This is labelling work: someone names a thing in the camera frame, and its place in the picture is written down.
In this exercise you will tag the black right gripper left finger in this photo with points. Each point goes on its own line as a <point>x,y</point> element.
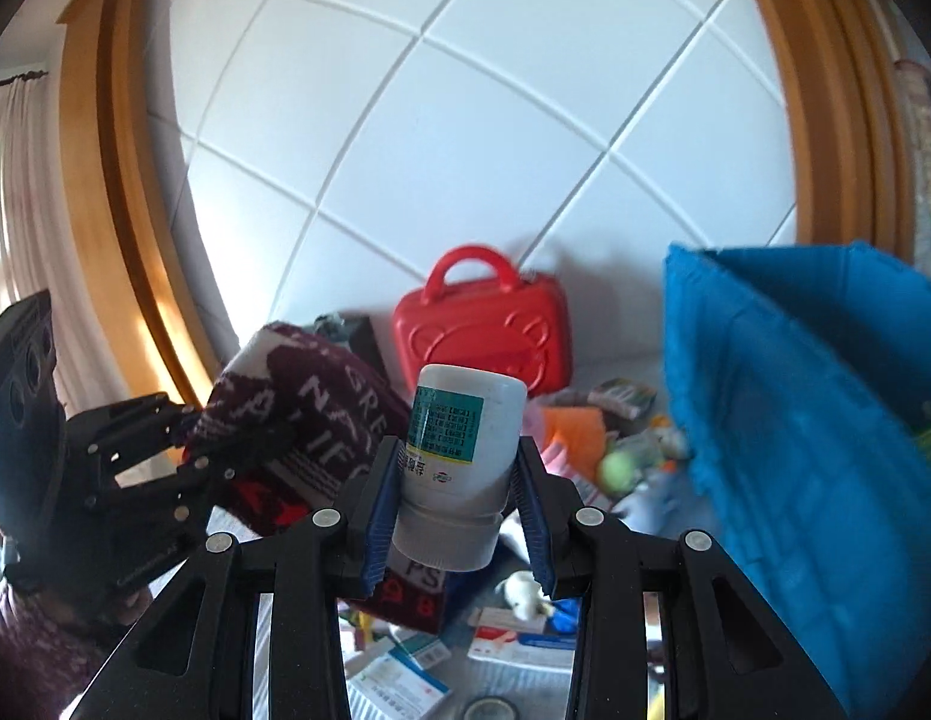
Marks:
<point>191,655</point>

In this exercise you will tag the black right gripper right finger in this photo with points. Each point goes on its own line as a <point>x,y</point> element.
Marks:
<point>726,652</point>

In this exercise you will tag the maroon white knitted cloth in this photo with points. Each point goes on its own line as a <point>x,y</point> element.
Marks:
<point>330,408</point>

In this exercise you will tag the white medicine bottle green label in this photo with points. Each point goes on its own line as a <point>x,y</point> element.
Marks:
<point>458,459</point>

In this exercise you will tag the person left forearm patterned sleeve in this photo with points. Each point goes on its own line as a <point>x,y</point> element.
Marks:
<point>47,658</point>

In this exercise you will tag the person left hand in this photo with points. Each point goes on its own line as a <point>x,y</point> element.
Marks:
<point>126,610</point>

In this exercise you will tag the white blue medicine box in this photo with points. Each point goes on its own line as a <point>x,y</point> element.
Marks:
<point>386,684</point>

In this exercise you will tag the beige curtain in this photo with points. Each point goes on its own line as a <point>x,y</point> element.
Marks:
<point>37,248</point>

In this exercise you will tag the blue plastic storage crate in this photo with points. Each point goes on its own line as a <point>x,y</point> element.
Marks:
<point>802,378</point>

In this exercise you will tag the red plastic handbag case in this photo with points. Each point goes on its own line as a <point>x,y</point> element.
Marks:
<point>477,310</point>

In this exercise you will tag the rolled patterned carpet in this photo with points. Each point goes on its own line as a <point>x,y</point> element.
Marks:
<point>915,82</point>

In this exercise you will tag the dark gift box gold handle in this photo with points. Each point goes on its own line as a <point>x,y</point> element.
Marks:
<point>354,335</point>

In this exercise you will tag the wooden door frame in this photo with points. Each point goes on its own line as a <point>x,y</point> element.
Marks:
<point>117,213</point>

